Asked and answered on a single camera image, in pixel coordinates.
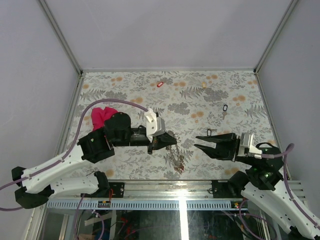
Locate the large metal keyring with keys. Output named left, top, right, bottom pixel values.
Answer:
left=165, top=144, right=185, bottom=175

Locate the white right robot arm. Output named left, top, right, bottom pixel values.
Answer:
left=195, top=130, right=320, bottom=240

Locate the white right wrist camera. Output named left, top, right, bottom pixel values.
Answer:
left=237, top=132, right=263, bottom=159

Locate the yellow key tag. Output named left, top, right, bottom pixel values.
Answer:
left=201, top=82, right=207, bottom=89

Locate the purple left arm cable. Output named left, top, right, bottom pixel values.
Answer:
left=0, top=98, right=150, bottom=212

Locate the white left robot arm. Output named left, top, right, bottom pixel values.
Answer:
left=11, top=112, right=177, bottom=209

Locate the crumpled pink cloth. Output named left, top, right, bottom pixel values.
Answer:
left=91, top=107, right=118, bottom=131

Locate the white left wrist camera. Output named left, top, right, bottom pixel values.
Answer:
left=144, top=108, right=166, bottom=142

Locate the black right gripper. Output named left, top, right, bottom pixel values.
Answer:
left=193, top=130, right=256, bottom=166

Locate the black tag with key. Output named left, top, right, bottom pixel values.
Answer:
left=222, top=104, right=228, bottom=120

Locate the aluminium front rail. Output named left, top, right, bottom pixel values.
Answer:
left=45, top=180, right=243, bottom=210

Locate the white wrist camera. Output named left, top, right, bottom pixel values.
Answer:
left=237, top=132, right=263, bottom=159
left=144, top=108, right=166, bottom=142

